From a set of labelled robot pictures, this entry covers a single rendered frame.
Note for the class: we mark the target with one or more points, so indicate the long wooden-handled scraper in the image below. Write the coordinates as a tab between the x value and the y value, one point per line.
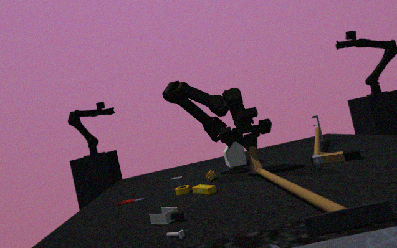
337	217

